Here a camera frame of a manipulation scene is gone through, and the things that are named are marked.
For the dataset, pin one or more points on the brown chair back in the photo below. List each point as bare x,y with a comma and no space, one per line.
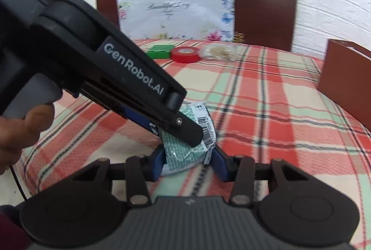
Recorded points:
265,12
107,10

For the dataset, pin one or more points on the dark red clothing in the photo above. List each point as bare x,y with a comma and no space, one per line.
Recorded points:
10,232

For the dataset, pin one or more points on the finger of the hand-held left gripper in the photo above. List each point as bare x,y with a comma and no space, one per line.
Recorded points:
188,134
136,118

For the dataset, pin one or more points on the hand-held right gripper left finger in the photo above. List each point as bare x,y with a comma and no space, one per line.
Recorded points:
158,160

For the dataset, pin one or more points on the small plain green box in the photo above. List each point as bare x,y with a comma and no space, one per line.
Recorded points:
159,51

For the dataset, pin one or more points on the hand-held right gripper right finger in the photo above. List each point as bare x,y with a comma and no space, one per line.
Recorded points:
220,163

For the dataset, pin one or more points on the green white gauze packet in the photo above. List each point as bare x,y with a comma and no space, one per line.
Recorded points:
179,157

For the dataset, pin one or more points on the cotton swab bag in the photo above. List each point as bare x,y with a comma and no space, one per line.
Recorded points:
217,52

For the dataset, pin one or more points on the person's left hand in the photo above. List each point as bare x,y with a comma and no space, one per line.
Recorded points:
17,134

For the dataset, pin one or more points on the floral printed plastic bag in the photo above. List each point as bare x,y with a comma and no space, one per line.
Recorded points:
174,6

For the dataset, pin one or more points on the red brown cardboard box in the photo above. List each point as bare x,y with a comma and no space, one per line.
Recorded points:
345,82

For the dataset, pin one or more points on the plaid tablecloth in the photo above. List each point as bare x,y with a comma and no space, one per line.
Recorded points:
275,122

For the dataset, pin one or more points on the red tape roll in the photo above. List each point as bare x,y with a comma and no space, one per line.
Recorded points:
185,55

